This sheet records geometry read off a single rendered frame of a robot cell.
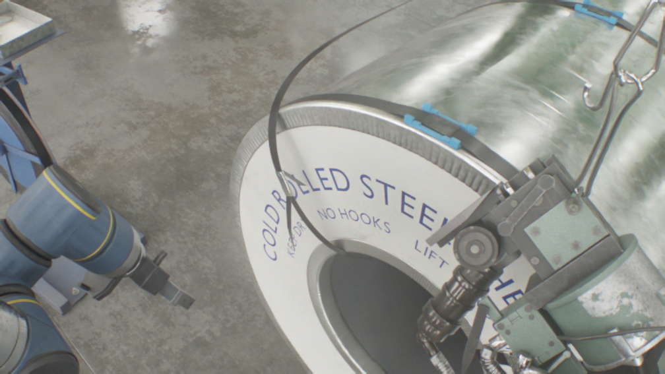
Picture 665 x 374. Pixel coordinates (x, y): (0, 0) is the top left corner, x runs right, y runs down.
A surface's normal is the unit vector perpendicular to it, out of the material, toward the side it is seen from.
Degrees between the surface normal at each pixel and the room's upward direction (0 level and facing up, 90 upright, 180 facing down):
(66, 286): 0
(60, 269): 0
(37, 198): 28
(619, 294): 43
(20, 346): 78
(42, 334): 71
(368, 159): 90
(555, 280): 58
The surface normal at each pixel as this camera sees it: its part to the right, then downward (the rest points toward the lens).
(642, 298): 0.01, -0.24
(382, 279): 0.58, -0.04
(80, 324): 0.02, -0.72
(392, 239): -0.70, 0.48
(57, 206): 0.31, 0.07
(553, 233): -0.44, 0.11
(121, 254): 0.83, 0.32
